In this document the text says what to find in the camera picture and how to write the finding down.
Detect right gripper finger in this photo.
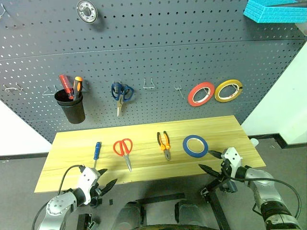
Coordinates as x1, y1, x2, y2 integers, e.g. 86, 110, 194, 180
198, 163, 223, 181
208, 149, 223, 159

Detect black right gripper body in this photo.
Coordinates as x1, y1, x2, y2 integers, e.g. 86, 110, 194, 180
219, 160, 235, 183

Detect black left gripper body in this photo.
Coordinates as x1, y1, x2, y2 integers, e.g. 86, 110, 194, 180
90, 182, 106, 208

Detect blue handled screwdriver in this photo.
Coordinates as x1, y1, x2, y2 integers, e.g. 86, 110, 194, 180
93, 141, 102, 170

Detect red handled scissors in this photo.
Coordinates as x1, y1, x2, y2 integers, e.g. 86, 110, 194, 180
113, 138, 133, 173

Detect blue tape roll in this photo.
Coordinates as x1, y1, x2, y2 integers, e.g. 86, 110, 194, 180
182, 135, 209, 158

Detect orange black pliers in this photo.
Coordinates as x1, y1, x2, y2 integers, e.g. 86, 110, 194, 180
157, 131, 172, 161

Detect grey rounded shape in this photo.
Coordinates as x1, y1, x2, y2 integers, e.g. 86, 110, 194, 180
117, 201, 145, 226

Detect black metal floor bar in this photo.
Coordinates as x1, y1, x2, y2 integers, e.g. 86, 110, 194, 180
141, 193, 186, 205

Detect yellow tape roll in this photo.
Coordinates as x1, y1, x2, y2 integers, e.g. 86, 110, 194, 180
214, 79, 244, 104

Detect red tape roll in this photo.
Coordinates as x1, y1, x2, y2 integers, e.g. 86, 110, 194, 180
187, 81, 215, 107

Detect black baseboard strip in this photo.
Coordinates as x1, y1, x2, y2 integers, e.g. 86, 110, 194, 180
248, 133, 307, 148
0, 151, 50, 161

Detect black plastic cup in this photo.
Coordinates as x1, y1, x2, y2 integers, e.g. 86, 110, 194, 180
54, 89, 86, 125

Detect red utility knife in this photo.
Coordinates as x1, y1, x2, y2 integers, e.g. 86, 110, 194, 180
59, 74, 75, 100

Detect dark grey perforated pegboard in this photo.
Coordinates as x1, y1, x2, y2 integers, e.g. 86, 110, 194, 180
0, 0, 307, 144

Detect blue foam block stack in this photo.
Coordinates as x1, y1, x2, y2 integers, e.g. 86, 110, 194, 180
243, 0, 307, 24

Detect silver round metal flange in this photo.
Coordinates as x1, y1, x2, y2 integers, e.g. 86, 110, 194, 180
76, 0, 98, 24

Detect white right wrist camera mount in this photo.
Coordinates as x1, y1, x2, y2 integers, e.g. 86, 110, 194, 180
220, 147, 244, 179

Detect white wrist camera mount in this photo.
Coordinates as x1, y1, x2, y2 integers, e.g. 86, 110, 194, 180
220, 147, 244, 179
78, 167, 101, 206

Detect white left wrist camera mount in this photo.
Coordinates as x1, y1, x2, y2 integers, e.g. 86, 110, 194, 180
78, 167, 101, 206

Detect black metal bracket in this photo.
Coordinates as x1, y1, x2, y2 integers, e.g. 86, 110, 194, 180
77, 213, 97, 230

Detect black metal table frame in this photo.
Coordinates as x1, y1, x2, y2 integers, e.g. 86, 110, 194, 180
199, 177, 238, 230

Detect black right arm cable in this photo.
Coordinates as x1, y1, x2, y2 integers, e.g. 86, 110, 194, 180
227, 176, 302, 220

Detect blue handled scissors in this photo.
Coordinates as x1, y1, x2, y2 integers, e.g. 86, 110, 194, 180
111, 82, 135, 117

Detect orange black handled screwdriver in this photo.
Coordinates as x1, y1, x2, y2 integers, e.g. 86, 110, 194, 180
72, 76, 83, 101

